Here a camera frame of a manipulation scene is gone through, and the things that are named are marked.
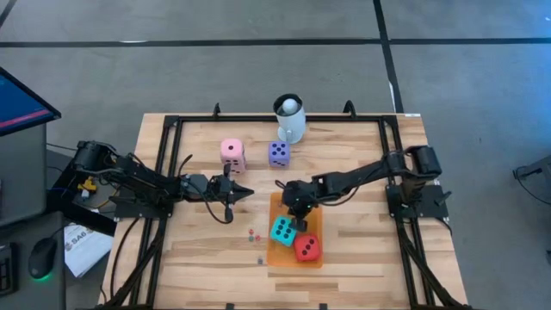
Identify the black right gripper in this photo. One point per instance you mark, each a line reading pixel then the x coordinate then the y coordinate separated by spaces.
pixel 299 198

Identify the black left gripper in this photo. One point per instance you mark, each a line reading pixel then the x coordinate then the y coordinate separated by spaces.
pixel 220 190

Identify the green foam die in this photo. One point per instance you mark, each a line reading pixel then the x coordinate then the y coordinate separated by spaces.
pixel 284 230

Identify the red foam die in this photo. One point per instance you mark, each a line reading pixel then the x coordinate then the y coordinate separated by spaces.
pixel 307 247

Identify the orange plastic tray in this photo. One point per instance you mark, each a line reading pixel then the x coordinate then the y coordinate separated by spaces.
pixel 275 254

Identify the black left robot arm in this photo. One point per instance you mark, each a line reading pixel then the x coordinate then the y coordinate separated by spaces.
pixel 142 181

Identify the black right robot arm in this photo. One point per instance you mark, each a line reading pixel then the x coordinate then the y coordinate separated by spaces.
pixel 366 172

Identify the purple foam die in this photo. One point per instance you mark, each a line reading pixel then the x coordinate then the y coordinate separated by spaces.
pixel 279 150

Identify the white cylinder container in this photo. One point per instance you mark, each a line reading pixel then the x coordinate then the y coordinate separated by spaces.
pixel 292 125

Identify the white ball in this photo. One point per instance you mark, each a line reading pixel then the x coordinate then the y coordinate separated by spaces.
pixel 290 106

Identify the white printed paper sheet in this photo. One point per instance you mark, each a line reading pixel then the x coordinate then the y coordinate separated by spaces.
pixel 86 254

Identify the black floor plate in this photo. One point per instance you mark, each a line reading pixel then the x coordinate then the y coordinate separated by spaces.
pixel 60 202

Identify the black computer mouse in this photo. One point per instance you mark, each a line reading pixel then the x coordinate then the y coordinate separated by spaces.
pixel 43 256

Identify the grey computer case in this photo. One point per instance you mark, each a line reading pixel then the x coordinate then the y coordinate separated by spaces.
pixel 21 172

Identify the grey desk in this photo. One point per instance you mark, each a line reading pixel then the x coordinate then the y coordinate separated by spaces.
pixel 43 301

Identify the computer monitor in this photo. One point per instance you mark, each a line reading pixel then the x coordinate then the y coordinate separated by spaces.
pixel 21 107

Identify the black keyboard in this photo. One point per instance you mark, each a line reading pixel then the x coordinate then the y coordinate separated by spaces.
pixel 8 269

